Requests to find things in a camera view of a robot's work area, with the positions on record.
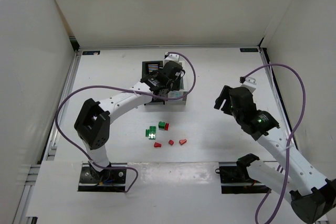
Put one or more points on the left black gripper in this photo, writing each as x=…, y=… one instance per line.
x=165, y=87

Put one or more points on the green plate lego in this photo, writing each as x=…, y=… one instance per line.
x=152, y=133

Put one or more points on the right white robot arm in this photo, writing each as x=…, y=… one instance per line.
x=310, y=194

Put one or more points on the aluminium frame rail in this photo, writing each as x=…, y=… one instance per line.
x=276, y=91
x=50, y=146

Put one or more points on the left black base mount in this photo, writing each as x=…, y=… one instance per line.
x=105, y=181

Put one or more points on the dark green small lego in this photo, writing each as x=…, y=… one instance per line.
x=161, y=125

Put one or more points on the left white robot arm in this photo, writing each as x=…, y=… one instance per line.
x=95, y=117

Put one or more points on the black slotted container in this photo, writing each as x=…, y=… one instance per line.
x=151, y=66

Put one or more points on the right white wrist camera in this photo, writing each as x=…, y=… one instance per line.
x=249, y=83

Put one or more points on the right aluminium frame rail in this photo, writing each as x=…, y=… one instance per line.
x=276, y=91

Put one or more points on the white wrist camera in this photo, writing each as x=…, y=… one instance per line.
x=249, y=83
x=171, y=57

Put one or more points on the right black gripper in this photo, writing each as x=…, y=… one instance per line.
x=228, y=98

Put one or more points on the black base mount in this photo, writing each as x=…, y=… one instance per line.
x=105, y=181
x=234, y=183

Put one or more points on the white slotted container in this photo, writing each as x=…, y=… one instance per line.
x=178, y=94

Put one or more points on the red curved lego left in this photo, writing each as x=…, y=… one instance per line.
x=156, y=145

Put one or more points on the left aluminium frame rail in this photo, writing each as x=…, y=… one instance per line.
x=50, y=146

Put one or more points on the red curved lego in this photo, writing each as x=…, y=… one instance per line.
x=156, y=145
x=183, y=141

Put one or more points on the red curved lego right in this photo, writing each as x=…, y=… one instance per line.
x=183, y=141

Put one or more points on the right blue label sticker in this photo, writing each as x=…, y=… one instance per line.
x=248, y=49

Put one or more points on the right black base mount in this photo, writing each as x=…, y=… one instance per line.
x=234, y=183

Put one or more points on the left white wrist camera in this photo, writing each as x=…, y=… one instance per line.
x=171, y=57

